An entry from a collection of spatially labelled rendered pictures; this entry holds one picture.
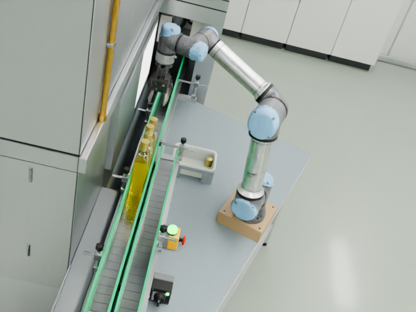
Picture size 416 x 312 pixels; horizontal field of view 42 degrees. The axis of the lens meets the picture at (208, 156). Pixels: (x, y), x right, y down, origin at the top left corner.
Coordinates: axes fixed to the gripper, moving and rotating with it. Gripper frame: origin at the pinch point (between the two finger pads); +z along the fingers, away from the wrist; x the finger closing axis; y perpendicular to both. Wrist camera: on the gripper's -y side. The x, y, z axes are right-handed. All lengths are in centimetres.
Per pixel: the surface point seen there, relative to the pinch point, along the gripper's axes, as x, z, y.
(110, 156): -13.4, 19.9, 18.6
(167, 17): -11, 8, -108
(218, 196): 38, 50, -8
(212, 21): 15, -1, -96
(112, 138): -13.6, 11.0, 18.6
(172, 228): 18, 40, 31
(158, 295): 19, 44, 64
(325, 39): 143, 100, -371
